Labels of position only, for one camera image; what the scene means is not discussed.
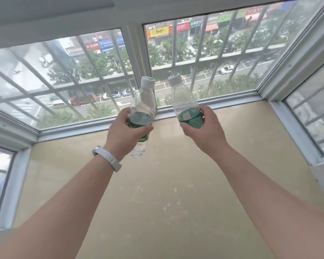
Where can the person's right hand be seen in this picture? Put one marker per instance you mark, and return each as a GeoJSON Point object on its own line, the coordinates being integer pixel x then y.
{"type": "Point", "coordinates": [208, 134]}

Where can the blue shop sign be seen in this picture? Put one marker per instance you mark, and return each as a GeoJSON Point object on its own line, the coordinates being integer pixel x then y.
{"type": "Point", "coordinates": [106, 44]}

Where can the white wrist watch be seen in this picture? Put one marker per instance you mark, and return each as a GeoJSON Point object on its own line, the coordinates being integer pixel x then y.
{"type": "Point", "coordinates": [108, 157]}

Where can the person's right forearm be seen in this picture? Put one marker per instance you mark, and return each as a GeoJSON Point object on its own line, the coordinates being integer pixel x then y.
{"type": "Point", "coordinates": [270, 210]}

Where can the white window frame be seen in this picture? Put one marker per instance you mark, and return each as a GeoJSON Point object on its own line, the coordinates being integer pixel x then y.
{"type": "Point", "coordinates": [136, 48]}

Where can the silver parked car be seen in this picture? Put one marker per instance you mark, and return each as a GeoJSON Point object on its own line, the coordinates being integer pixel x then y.
{"type": "Point", "coordinates": [128, 91]}

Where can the red shop sign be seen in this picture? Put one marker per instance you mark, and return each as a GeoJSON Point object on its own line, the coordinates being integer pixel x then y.
{"type": "Point", "coordinates": [183, 26]}

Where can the red truck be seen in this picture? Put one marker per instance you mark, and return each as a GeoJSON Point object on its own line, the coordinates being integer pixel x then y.
{"type": "Point", "coordinates": [82, 99]}

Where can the clear bottle with long label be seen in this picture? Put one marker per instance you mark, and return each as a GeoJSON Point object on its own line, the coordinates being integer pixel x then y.
{"type": "Point", "coordinates": [143, 105]}

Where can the person's right thumb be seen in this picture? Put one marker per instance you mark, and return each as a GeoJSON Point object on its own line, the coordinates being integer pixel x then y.
{"type": "Point", "coordinates": [190, 128]}

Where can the clear bottle with green label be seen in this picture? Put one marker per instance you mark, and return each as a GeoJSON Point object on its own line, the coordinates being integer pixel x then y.
{"type": "Point", "coordinates": [184, 101]}

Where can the person's left hand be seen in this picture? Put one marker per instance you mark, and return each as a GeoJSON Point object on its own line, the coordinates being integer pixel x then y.
{"type": "Point", "coordinates": [118, 137]}

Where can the metal window security bars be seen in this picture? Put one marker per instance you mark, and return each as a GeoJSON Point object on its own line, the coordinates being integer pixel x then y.
{"type": "Point", "coordinates": [97, 70]}

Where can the person's left forearm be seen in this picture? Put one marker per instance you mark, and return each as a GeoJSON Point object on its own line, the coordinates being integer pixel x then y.
{"type": "Point", "coordinates": [62, 210]}

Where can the yellow shop sign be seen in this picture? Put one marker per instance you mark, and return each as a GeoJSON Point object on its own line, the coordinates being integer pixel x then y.
{"type": "Point", "coordinates": [159, 31]}

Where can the white car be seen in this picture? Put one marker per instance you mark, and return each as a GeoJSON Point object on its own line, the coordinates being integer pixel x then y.
{"type": "Point", "coordinates": [226, 69]}

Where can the person's left thumb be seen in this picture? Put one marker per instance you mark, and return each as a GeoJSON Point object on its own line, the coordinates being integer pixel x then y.
{"type": "Point", "coordinates": [143, 129]}

